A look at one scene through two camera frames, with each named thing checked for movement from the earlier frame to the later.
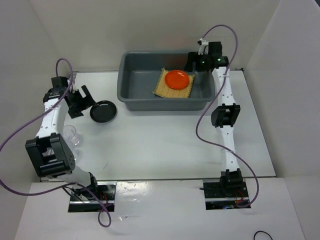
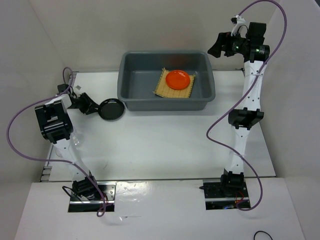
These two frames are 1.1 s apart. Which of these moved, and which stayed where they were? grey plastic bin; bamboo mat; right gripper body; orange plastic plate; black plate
Moved: right gripper body; black plate
Stayed: bamboo mat; grey plastic bin; orange plastic plate
